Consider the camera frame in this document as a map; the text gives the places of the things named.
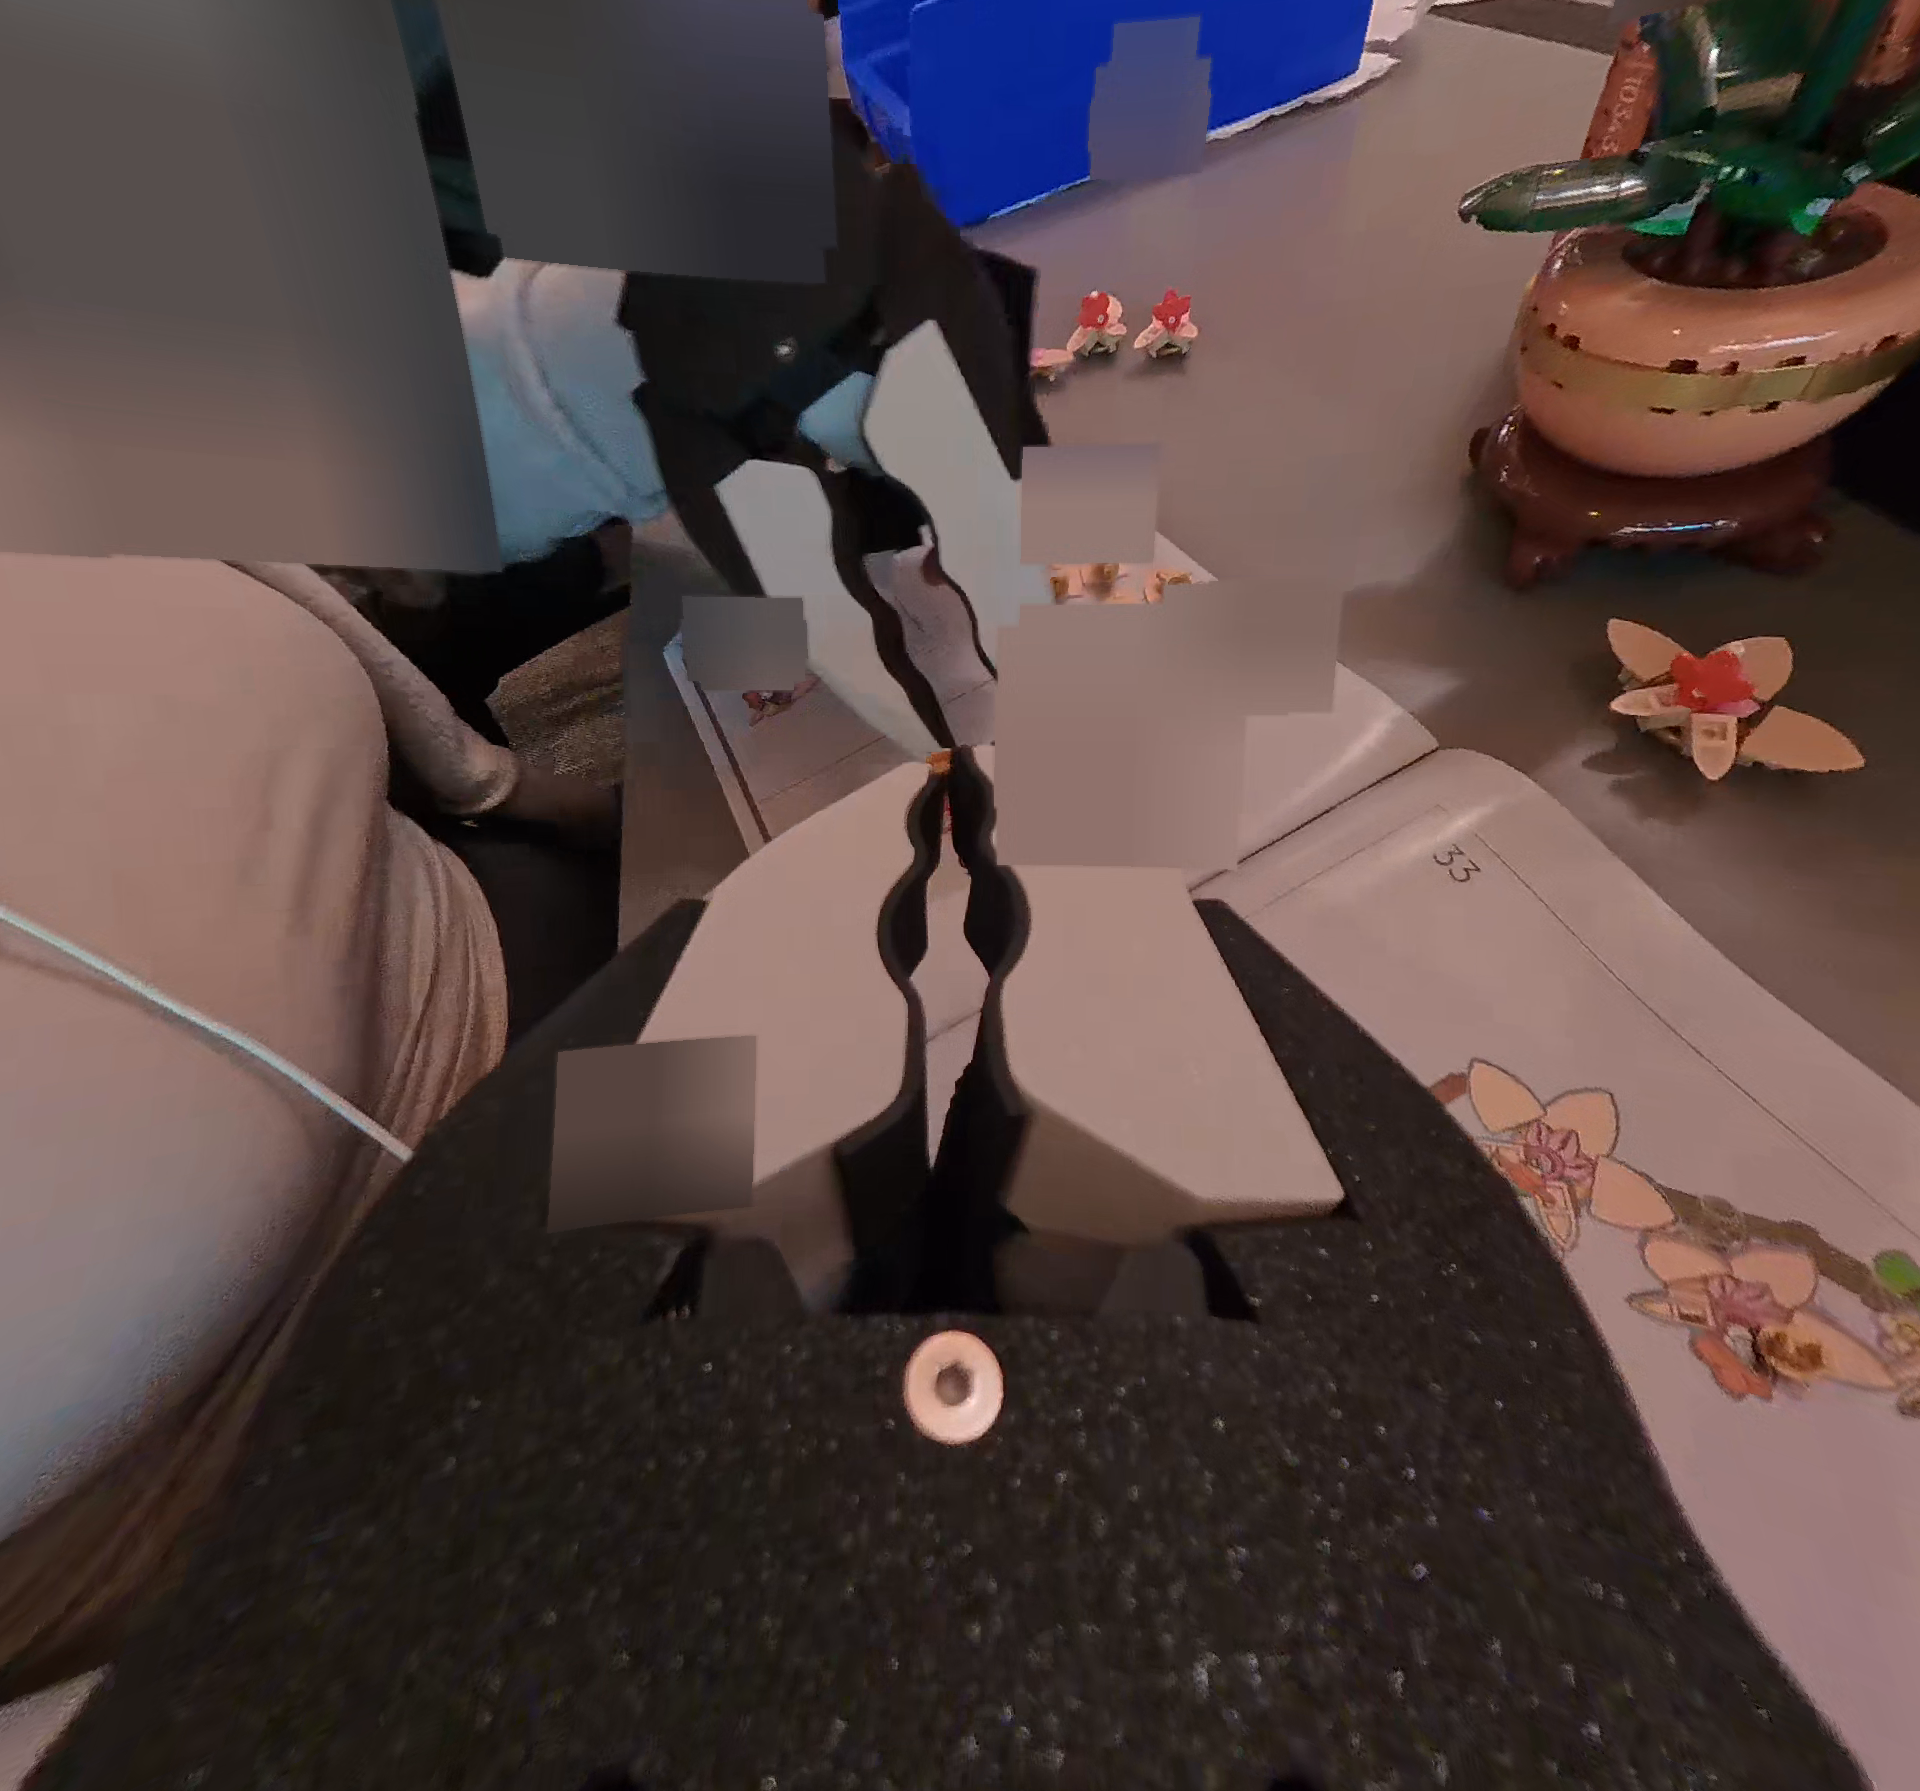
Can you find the white cable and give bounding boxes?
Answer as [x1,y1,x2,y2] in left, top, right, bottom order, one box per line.
[0,903,416,1166]

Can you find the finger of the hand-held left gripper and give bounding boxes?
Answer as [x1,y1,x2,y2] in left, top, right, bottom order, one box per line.
[714,455,952,756]
[871,317,1049,749]

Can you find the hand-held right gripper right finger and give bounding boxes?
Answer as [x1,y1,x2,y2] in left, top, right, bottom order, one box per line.
[932,755,1347,1310]

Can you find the grey fabric chair seat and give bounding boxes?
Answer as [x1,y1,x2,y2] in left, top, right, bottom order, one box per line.
[492,613,630,778]

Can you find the toy brick instruction booklet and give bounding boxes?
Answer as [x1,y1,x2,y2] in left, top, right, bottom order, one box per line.
[659,530,1920,1791]

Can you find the blue plastic bin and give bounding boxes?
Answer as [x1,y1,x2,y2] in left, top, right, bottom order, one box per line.
[829,0,1415,232]

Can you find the grey desk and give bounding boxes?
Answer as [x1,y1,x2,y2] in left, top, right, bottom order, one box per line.
[659,0,1920,1117]

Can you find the assembled pink brick flower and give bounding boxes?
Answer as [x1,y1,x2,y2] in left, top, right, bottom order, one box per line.
[1603,615,1868,784]

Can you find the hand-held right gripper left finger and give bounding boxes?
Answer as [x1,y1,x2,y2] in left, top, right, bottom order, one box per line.
[637,755,944,1316]

